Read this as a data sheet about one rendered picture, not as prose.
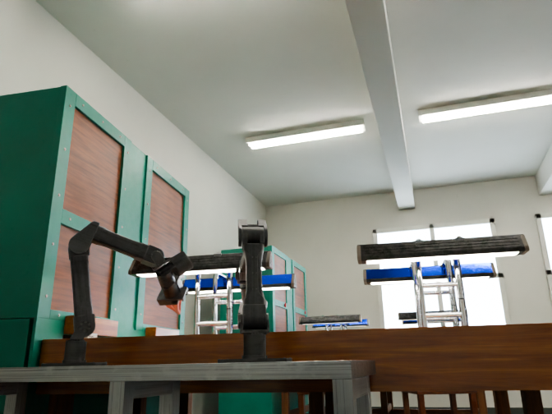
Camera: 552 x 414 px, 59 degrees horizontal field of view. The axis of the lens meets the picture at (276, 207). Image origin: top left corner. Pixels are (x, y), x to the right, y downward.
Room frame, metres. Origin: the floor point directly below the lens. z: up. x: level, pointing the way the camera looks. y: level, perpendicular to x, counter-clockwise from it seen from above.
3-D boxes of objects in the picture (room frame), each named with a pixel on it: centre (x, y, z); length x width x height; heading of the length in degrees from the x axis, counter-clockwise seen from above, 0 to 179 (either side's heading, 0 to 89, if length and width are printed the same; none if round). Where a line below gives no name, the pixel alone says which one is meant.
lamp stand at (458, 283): (1.92, -0.64, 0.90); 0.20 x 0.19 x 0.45; 78
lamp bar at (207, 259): (2.04, 0.33, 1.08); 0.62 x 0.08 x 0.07; 78
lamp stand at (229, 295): (2.12, 0.30, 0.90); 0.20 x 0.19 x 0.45; 78
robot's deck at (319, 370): (1.75, 0.28, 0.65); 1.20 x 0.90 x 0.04; 73
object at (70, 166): (2.50, 0.99, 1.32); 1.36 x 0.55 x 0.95; 168
